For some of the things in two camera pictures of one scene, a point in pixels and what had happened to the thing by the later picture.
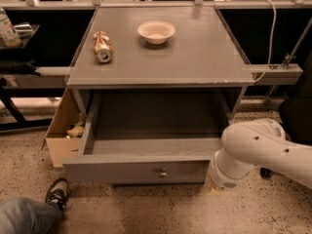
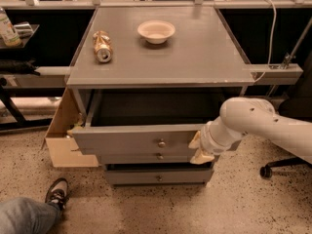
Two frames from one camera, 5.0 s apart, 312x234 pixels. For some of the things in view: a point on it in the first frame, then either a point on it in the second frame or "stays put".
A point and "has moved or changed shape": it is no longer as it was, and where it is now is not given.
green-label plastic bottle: [8, 31] stays put
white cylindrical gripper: [220, 178] to [206, 141]
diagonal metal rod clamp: [289, 58] stays put
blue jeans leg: [21, 215] stays put
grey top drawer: [152, 136] has moved or changed shape
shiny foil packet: [23, 30] stays put
